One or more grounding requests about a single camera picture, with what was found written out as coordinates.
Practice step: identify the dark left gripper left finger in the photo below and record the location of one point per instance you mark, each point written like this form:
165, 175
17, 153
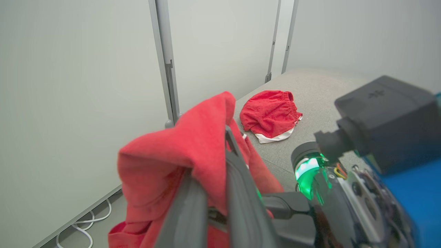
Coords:
187, 217

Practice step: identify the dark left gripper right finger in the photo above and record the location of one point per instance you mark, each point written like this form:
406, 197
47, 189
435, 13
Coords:
243, 206

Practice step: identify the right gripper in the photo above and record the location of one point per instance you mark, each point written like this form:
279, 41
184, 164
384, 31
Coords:
344, 213

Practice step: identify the red printed shirt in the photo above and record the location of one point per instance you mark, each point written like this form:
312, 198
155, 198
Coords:
172, 155

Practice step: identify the red shorts white trim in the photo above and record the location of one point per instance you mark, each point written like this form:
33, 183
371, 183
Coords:
268, 113

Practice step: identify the grey partition leg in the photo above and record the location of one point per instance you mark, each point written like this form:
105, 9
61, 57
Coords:
169, 123

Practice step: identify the large white partition panel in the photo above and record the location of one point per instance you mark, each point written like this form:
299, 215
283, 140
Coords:
69, 86

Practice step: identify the blue right camera mount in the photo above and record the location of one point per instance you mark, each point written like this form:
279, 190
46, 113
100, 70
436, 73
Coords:
420, 203

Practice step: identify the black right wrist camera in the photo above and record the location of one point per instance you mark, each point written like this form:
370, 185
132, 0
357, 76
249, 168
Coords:
389, 124

